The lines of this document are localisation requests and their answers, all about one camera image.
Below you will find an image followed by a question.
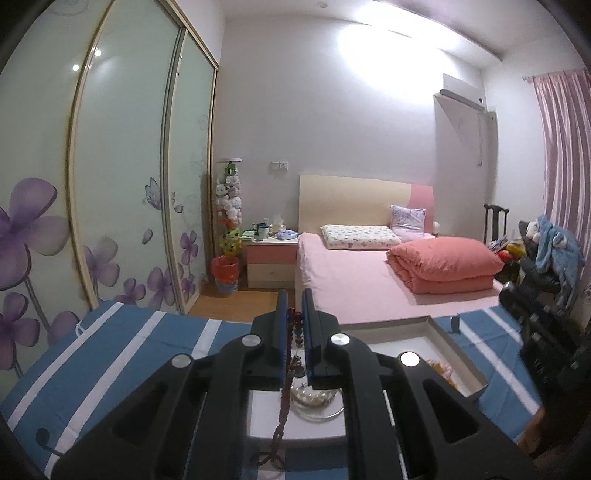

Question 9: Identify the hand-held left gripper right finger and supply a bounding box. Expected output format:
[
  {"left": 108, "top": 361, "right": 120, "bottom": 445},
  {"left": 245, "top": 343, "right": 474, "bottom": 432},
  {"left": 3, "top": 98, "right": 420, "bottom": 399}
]
[{"left": 301, "top": 288, "right": 539, "bottom": 480}]

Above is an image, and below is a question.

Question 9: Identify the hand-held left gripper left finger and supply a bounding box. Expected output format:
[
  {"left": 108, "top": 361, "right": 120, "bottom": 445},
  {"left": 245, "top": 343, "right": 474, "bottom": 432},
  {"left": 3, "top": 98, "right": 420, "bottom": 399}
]
[{"left": 51, "top": 288, "right": 288, "bottom": 480}]

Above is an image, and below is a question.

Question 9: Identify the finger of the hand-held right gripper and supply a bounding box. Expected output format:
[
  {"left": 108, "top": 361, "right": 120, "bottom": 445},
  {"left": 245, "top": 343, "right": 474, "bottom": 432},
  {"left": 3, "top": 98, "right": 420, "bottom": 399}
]
[{"left": 500, "top": 281, "right": 534, "bottom": 326}]

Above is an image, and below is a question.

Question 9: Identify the pearl bracelet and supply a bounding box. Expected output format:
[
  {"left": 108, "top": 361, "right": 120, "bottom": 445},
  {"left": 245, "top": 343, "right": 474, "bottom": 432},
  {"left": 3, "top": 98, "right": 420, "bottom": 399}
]
[{"left": 292, "top": 385, "right": 341, "bottom": 410}]

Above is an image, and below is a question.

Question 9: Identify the silver bangle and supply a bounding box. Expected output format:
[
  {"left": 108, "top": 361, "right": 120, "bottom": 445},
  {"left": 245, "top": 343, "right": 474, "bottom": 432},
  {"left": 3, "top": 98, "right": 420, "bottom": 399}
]
[{"left": 290, "top": 391, "right": 345, "bottom": 422}]

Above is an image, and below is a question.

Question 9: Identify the dark bead necklace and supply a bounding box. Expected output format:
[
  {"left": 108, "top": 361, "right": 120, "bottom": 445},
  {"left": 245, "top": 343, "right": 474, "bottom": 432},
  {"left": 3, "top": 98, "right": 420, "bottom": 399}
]
[{"left": 257, "top": 307, "right": 306, "bottom": 468}]

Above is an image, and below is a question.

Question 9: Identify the shallow white cardboard box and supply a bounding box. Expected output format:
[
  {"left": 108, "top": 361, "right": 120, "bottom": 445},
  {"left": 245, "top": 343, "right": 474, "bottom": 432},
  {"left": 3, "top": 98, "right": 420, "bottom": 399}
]
[{"left": 247, "top": 315, "right": 490, "bottom": 445}]

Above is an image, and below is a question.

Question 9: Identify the yellow bangle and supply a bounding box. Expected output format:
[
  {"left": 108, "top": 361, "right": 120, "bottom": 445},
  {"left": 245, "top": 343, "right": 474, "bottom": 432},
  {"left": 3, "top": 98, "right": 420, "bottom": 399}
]
[{"left": 427, "top": 359, "right": 459, "bottom": 390}]

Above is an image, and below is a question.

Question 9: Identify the person's right hand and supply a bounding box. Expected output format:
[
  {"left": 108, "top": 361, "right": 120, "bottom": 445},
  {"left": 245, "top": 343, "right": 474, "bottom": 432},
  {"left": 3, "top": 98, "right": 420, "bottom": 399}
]
[{"left": 516, "top": 408, "right": 557, "bottom": 457}]

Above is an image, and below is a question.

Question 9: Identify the blue plush toy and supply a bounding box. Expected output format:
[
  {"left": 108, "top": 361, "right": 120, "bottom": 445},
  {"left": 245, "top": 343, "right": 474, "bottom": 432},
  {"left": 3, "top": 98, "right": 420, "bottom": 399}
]
[{"left": 532, "top": 215, "right": 585, "bottom": 280}]

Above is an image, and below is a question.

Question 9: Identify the bed with pink sheet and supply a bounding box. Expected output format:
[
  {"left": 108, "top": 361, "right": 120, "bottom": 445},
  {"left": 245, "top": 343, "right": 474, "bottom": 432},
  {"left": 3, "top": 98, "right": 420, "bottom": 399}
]
[{"left": 295, "top": 174, "right": 505, "bottom": 327}]

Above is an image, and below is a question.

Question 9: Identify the pink and cream nightstand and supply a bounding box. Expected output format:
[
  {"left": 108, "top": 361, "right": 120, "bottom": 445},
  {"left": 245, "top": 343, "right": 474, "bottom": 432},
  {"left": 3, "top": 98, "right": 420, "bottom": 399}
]
[{"left": 244, "top": 237, "right": 299, "bottom": 291}]

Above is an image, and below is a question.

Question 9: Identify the folded salmon quilt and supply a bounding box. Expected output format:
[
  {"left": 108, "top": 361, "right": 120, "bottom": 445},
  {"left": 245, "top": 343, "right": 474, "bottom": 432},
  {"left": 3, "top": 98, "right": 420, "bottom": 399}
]
[{"left": 386, "top": 237, "right": 505, "bottom": 295}]

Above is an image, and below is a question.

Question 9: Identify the dark wooden chair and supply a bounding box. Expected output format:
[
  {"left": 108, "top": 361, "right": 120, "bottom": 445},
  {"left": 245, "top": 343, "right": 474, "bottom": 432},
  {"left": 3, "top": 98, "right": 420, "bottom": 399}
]
[{"left": 483, "top": 203, "right": 510, "bottom": 246}]

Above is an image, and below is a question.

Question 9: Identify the red trash bin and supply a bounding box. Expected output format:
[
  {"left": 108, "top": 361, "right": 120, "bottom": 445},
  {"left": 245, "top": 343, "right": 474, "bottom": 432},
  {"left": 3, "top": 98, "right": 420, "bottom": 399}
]
[{"left": 211, "top": 256, "right": 240, "bottom": 295}]

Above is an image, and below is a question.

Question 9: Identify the white patterned pillow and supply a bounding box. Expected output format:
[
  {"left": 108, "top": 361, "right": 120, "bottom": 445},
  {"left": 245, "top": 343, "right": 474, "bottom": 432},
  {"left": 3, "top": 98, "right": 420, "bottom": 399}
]
[{"left": 320, "top": 224, "right": 403, "bottom": 251}]

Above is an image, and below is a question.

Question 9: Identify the lilac pillow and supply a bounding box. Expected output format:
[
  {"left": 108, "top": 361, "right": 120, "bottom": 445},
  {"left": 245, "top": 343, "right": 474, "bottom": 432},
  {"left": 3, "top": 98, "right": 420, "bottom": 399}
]
[{"left": 389, "top": 204, "right": 427, "bottom": 242}]

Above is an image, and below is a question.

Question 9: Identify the column of plush toys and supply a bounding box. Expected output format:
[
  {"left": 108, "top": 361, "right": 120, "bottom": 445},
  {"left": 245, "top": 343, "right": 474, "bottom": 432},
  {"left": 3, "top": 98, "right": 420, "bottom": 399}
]
[{"left": 214, "top": 158, "right": 245, "bottom": 257}]

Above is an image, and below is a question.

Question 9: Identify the pink curtain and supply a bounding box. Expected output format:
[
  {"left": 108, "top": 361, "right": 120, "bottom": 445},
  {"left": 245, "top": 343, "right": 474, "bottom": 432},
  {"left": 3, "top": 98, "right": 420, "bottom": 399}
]
[{"left": 523, "top": 69, "right": 591, "bottom": 282}]

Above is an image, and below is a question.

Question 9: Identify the blue white striped cloth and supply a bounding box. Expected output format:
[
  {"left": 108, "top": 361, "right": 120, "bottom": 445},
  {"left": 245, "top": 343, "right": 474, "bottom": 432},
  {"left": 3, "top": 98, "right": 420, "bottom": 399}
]
[{"left": 0, "top": 300, "right": 548, "bottom": 480}]

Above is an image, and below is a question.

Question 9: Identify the white air conditioner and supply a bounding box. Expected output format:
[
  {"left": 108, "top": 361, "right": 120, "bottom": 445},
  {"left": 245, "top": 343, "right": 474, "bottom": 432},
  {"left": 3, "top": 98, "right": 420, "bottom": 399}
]
[{"left": 438, "top": 72, "right": 486, "bottom": 110}]

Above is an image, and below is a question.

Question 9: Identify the floral sliding door wardrobe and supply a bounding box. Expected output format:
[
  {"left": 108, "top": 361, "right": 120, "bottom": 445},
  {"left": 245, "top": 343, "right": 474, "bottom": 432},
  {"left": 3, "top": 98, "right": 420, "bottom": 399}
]
[{"left": 0, "top": 0, "right": 219, "bottom": 372}]

